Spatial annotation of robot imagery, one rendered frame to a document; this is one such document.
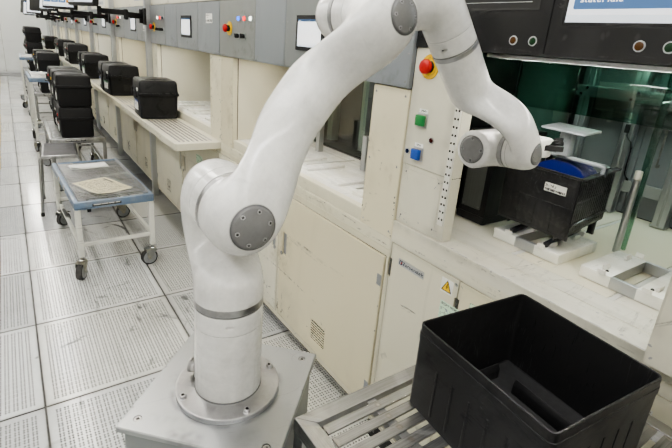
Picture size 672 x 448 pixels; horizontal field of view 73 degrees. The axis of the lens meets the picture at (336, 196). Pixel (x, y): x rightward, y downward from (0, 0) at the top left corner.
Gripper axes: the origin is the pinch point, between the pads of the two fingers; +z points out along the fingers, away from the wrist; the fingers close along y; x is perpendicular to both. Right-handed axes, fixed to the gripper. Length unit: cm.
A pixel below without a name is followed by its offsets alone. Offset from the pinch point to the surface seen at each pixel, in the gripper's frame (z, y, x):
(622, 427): -44, 44, -33
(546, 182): 2.8, 1.4, -11.1
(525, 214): 3.6, -2.7, -21.9
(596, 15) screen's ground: -17.4, 13.0, 29.0
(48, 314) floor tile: -100, -178, -120
